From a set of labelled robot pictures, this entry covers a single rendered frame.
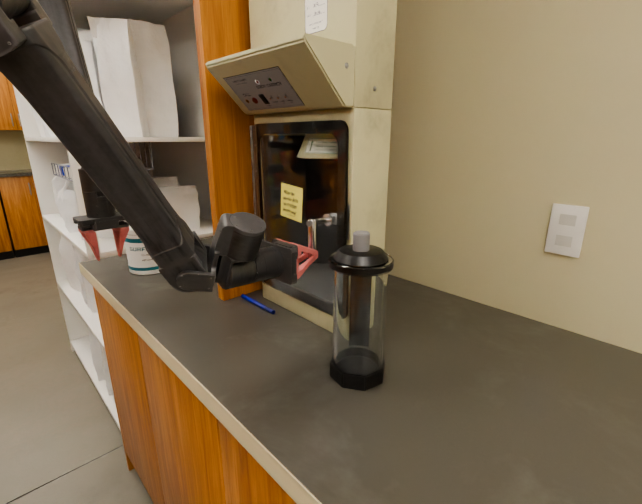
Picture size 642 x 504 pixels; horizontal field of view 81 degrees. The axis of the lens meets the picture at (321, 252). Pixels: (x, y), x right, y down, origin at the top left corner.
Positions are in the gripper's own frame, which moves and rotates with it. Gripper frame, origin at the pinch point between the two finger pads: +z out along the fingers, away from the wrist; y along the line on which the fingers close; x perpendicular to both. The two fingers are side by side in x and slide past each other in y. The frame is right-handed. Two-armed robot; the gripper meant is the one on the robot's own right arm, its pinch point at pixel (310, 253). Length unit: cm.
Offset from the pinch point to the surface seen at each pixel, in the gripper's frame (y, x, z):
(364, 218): -5.5, -6.9, 9.4
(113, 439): 119, 113, -14
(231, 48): 31, -42, 2
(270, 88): 10.1, -31.2, -2.1
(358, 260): -16.6, -3.2, -5.1
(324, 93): -3.0, -29.4, -0.3
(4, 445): 150, 114, -51
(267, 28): 19.2, -44.7, 3.9
